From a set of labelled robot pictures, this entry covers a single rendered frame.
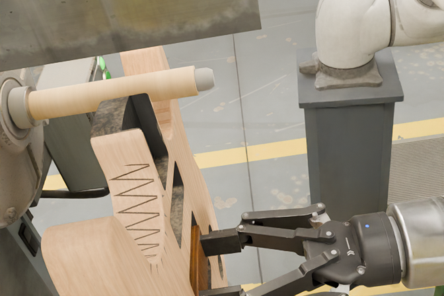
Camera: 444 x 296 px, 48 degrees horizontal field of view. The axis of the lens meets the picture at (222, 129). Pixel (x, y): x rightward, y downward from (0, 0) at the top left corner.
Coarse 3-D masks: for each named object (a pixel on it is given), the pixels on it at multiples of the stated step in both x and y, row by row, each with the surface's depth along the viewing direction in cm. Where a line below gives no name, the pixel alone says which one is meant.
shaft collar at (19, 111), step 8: (16, 88) 55; (24, 88) 54; (32, 88) 55; (8, 96) 54; (16, 96) 53; (24, 96) 53; (8, 104) 53; (16, 104) 53; (24, 104) 53; (16, 112) 53; (24, 112) 53; (16, 120) 54; (24, 120) 54; (32, 120) 54; (40, 120) 56; (24, 128) 55
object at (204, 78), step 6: (198, 72) 53; (204, 72) 53; (210, 72) 53; (198, 78) 53; (204, 78) 53; (210, 78) 53; (198, 84) 53; (204, 84) 53; (210, 84) 53; (198, 90) 54; (204, 90) 54
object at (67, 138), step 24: (48, 72) 86; (72, 72) 85; (96, 72) 86; (72, 120) 81; (48, 144) 84; (72, 144) 84; (72, 168) 88; (96, 168) 88; (48, 192) 92; (72, 192) 94; (96, 192) 97
